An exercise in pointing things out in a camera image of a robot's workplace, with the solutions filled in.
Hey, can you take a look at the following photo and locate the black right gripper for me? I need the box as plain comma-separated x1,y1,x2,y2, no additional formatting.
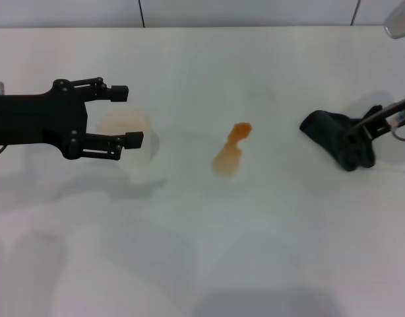
346,95,405,140

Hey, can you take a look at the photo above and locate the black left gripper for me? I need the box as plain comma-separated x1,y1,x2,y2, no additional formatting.
0,77,144,162

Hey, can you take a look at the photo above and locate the white paper cup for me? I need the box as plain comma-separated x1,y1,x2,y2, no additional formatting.
96,104,161,174

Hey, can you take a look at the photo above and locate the dark blue rag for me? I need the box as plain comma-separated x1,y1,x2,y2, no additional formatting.
299,104,384,172

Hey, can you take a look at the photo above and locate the brown water stain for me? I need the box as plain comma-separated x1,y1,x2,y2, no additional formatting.
212,122,253,180

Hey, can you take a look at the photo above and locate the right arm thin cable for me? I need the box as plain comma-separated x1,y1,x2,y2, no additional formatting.
388,110,405,143

